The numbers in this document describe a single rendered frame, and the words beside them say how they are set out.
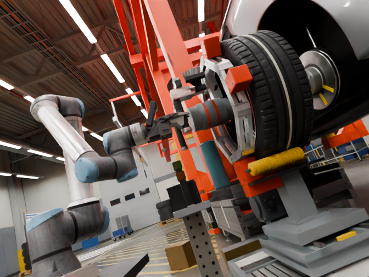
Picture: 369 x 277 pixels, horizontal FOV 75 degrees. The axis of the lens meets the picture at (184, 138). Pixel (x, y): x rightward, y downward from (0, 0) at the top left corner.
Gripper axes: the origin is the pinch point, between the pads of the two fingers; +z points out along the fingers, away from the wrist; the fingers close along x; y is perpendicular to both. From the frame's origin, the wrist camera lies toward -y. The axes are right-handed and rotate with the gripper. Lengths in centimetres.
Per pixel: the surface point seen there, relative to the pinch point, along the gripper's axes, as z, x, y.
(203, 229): -7, -29, 51
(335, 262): 30, 9, 72
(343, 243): 36, 9, 67
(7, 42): -400, -645, -681
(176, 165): -10.7, -9.2, 19.0
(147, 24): 18, -148, -179
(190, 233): -14, -29, 51
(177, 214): -17.1, -9.5, 39.1
